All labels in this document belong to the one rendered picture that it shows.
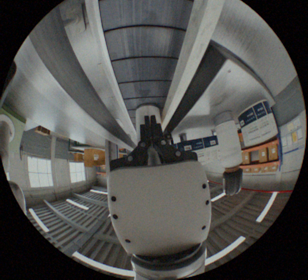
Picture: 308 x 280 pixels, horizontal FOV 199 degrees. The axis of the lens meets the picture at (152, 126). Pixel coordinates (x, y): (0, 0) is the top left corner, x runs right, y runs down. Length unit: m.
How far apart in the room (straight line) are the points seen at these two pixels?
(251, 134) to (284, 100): 4.06
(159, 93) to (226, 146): 0.26
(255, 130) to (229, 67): 0.30
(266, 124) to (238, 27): 0.33
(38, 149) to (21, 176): 1.81
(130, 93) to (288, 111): 4.44
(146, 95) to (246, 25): 0.25
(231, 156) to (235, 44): 0.29
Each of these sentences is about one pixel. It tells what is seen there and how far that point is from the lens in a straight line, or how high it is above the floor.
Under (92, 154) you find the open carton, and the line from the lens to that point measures 1.86.
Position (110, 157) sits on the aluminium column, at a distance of 0.36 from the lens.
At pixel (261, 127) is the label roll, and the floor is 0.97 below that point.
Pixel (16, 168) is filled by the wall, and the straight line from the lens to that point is 5.51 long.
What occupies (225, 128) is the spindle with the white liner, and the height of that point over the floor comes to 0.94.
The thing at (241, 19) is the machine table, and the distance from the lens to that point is 0.23.
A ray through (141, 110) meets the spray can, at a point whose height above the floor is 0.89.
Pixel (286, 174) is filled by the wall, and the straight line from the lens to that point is 4.87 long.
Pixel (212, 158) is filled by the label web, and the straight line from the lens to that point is 0.54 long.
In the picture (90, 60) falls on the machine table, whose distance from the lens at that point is 0.18.
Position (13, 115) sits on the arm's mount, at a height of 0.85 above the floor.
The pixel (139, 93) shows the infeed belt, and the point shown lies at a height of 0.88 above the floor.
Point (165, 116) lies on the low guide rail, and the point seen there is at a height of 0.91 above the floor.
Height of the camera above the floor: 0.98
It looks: 19 degrees down
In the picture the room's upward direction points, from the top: 174 degrees clockwise
